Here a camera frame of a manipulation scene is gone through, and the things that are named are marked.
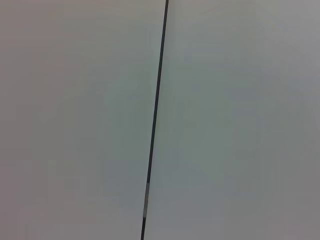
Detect black wall panel seam strip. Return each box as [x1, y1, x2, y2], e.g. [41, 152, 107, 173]
[139, 0, 170, 240]

